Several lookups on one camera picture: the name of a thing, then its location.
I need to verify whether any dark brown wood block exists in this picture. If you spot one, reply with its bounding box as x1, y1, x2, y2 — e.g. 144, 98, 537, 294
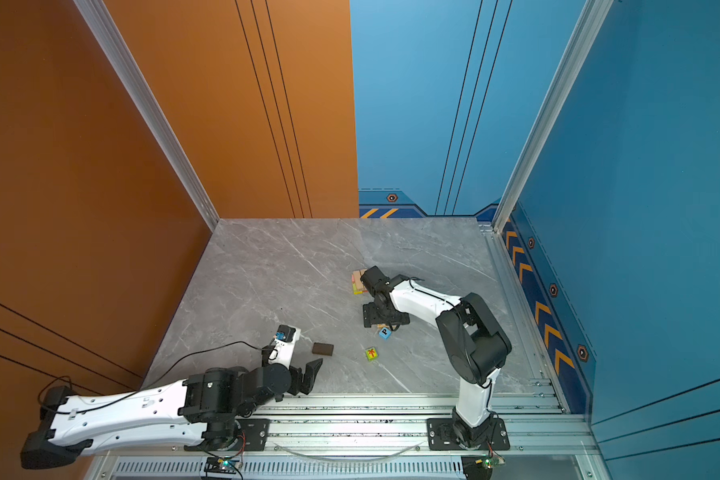
312, 342, 335, 356

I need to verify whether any plain long wood block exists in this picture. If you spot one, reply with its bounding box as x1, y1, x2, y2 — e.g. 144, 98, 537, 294
352, 270, 365, 289

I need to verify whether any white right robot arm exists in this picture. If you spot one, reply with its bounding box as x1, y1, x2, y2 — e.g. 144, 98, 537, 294
359, 266, 512, 452

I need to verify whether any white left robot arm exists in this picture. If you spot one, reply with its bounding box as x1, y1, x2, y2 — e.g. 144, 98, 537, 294
20, 359, 323, 470

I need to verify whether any green cube red figure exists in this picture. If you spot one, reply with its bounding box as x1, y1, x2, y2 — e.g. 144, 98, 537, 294
364, 347, 378, 361

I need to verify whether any left green circuit board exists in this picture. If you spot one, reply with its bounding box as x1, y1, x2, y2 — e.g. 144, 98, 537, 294
203, 456, 243, 479

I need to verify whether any green circuit board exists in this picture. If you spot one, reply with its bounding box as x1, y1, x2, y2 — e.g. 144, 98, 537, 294
461, 454, 505, 480
203, 456, 243, 479

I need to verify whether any right green circuit board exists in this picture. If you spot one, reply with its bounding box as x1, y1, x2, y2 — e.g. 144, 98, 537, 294
461, 454, 505, 480

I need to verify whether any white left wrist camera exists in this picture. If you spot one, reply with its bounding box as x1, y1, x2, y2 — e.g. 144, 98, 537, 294
266, 325, 301, 368

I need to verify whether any aluminium front rail frame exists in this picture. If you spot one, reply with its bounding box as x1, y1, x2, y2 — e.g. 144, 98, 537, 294
83, 376, 613, 480

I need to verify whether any clear curved cable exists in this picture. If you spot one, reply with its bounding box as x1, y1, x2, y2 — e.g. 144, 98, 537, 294
272, 440, 424, 463

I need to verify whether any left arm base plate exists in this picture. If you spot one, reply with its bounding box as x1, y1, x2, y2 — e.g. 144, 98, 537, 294
228, 418, 271, 453

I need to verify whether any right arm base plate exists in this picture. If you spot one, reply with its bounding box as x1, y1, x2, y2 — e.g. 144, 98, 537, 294
426, 415, 511, 451

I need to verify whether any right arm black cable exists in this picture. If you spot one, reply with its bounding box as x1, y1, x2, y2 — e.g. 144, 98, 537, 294
401, 277, 505, 445

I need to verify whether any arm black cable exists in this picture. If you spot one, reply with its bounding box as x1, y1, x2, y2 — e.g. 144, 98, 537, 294
35, 340, 277, 415
401, 277, 505, 445

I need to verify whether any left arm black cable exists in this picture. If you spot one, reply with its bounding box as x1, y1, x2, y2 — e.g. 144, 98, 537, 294
35, 340, 277, 415

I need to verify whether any aluminium right corner post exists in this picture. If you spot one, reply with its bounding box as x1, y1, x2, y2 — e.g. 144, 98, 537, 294
491, 0, 613, 235

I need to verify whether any aluminium corner post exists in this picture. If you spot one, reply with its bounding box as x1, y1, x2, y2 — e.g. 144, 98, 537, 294
491, 0, 613, 235
74, 0, 220, 231

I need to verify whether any aluminium left corner post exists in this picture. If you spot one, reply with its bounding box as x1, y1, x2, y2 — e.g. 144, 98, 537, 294
74, 0, 220, 231

